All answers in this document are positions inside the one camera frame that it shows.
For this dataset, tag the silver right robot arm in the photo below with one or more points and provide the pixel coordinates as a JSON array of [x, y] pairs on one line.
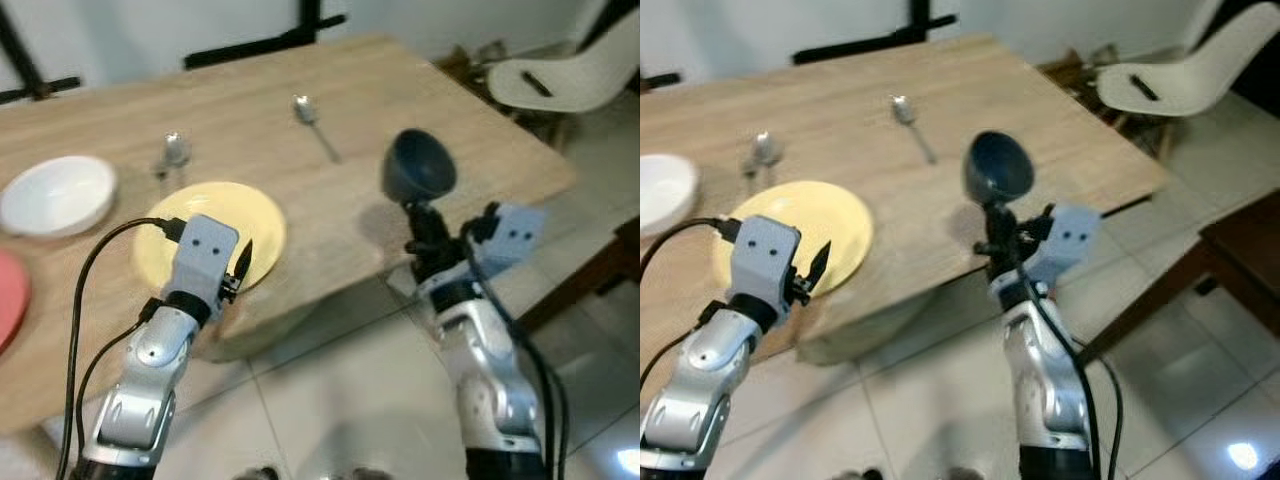
[[490, 370], [1045, 380]]

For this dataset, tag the white plastic chair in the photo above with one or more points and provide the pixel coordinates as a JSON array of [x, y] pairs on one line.
[[580, 70], [1190, 70]]

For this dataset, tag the dark wooden bench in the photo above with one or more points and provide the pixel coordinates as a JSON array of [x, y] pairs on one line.
[[590, 270], [1220, 250]]

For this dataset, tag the brown wooden furniture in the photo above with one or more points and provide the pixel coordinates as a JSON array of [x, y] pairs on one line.
[[1070, 68], [465, 65]]

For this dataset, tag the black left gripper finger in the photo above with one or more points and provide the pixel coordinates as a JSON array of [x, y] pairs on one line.
[[820, 260], [245, 260]]

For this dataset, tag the yellow plate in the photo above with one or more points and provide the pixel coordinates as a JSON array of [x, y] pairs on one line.
[[235, 210], [820, 215]]

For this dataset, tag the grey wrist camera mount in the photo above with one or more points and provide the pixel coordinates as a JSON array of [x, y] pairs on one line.
[[765, 255], [515, 235], [1070, 240], [205, 255]]

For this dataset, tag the red plate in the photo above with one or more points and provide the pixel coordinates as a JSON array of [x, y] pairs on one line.
[[10, 295]]

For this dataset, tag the white bowl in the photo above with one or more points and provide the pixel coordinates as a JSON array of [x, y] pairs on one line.
[[665, 195], [60, 195]]

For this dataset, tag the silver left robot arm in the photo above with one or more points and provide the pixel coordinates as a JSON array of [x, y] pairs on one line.
[[710, 370], [150, 370]]

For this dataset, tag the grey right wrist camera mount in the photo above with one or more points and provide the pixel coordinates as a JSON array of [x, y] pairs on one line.
[[1070, 240], [515, 235]]

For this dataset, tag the metal spoon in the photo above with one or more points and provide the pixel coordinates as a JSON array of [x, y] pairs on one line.
[[767, 148], [902, 108], [304, 108], [177, 150]]

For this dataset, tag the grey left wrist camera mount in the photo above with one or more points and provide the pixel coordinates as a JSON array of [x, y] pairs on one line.
[[765, 255], [205, 255]]

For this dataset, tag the black stand base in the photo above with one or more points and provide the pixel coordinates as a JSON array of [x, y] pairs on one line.
[[660, 78], [265, 45], [40, 88], [870, 42]]

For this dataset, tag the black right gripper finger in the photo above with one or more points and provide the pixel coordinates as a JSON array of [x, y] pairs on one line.
[[423, 222], [998, 222]]

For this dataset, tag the dark blue bowl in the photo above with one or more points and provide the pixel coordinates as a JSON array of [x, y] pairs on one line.
[[420, 165], [1000, 165]]

